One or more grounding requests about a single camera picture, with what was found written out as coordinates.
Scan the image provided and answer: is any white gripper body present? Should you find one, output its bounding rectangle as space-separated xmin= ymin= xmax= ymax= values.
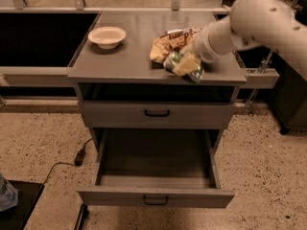
xmin=192 ymin=16 xmax=237 ymax=63

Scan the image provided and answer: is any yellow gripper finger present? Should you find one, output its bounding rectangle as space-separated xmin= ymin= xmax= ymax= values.
xmin=180 ymin=44 xmax=193 ymax=55
xmin=173 ymin=54 xmax=201 ymax=77

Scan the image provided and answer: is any green soda can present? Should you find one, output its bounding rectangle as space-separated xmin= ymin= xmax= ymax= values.
xmin=163 ymin=51 xmax=203 ymax=83

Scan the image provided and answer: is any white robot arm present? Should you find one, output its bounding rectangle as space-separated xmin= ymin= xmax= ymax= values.
xmin=174 ymin=0 xmax=307 ymax=77

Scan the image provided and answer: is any grey drawer cabinet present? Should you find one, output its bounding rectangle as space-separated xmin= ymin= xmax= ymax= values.
xmin=68 ymin=10 xmax=246 ymax=144

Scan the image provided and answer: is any closed grey drawer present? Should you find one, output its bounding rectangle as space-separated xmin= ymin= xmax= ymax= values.
xmin=79 ymin=101 xmax=234 ymax=129

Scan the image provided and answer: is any open grey drawer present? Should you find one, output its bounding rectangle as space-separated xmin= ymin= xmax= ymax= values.
xmin=78 ymin=128 xmax=234 ymax=208

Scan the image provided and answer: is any brown yellow chip bag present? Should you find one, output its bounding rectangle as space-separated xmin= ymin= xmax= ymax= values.
xmin=150 ymin=27 xmax=201 ymax=63

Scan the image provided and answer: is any white bowl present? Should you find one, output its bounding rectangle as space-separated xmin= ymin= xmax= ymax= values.
xmin=88 ymin=27 xmax=126 ymax=50

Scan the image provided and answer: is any metal tripod stand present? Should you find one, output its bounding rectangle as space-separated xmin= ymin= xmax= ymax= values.
xmin=244 ymin=0 xmax=301 ymax=116

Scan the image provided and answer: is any dark cabinet at right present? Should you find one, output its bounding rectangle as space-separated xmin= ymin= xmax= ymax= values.
xmin=269 ymin=54 xmax=307 ymax=135

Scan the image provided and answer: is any blue white plastic bag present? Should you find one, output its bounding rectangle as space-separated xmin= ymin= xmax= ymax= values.
xmin=0 ymin=173 xmax=18 ymax=212

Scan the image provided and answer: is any black floor mat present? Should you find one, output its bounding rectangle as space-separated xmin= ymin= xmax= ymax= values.
xmin=0 ymin=179 xmax=45 ymax=230

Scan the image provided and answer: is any black power adapter with cable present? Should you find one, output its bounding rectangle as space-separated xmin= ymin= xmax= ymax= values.
xmin=42 ymin=139 xmax=91 ymax=185

